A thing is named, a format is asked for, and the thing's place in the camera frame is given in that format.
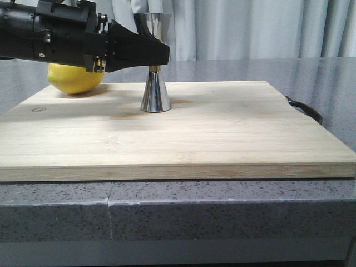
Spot yellow lemon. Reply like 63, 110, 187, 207
47, 63, 105, 95

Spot steel double jigger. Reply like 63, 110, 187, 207
134, 13, 171, 113

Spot wooden cutting board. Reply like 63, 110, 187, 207
1, 81, 355, 182

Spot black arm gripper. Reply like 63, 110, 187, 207
1, 1, 170, 72

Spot black cutting board handle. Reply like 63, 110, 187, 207
285, 96, 323, 125

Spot grey curtain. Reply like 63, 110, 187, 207
97, 1, 355, 61

